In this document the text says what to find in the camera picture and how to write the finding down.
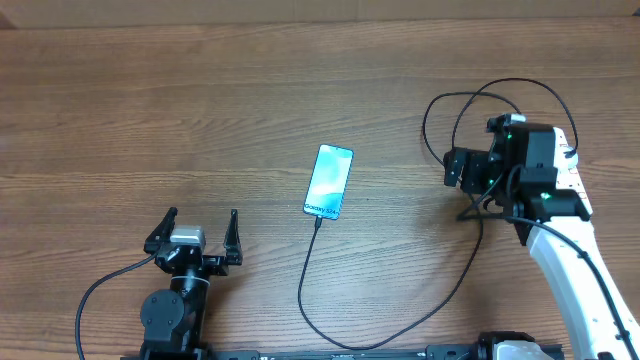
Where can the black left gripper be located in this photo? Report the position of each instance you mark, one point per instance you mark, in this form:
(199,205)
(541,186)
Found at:
(217,264)

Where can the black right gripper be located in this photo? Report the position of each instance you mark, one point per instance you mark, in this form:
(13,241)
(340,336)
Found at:
(471,163)

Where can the white power strip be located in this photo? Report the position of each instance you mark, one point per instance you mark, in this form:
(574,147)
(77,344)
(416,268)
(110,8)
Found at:
(570,179)

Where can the blue Samsung Galaxy smartphone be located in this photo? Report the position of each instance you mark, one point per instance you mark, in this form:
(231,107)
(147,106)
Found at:
(328,182)

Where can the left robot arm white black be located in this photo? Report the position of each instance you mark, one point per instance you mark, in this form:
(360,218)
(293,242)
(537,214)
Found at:
(173,318)

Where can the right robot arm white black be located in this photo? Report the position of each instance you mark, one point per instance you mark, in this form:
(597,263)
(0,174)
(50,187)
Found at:
(530,171)

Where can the white charger plug adapter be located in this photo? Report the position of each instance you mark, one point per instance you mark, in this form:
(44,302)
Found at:
(566,157)

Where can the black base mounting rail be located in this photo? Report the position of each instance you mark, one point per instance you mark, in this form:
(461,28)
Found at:
(431,352)

